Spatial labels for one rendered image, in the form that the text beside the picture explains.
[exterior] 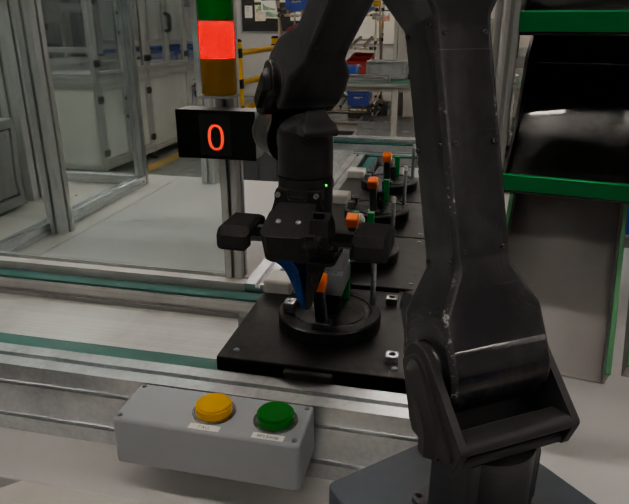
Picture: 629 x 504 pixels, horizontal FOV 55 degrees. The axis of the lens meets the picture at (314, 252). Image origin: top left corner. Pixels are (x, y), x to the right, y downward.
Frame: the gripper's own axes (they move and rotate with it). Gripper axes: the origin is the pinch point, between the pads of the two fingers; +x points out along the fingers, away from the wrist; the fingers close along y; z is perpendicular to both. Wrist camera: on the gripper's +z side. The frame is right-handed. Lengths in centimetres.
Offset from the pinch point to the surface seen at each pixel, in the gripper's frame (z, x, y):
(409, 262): -38.1, 12.4, 8.4
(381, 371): -2.4, 12.0, 8.6
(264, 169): -196, 38, -71
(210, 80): -22.4, -18.9, -19.7
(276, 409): 8.1, 11.7, -1.2
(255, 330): -8.4, 12.1, -9.4
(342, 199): -70, 12, -10
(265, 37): -1061, 14, -356
